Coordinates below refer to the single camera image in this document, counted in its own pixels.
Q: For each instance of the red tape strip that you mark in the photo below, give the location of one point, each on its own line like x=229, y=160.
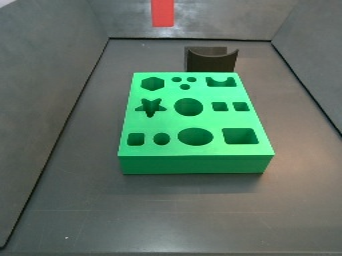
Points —
x=161, y=12

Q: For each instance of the black curved insert piece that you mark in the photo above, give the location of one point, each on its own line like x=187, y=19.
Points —
x=209, y=59

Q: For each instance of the green shape-sorter block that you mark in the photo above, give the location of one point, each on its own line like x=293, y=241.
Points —
x=191, y=123

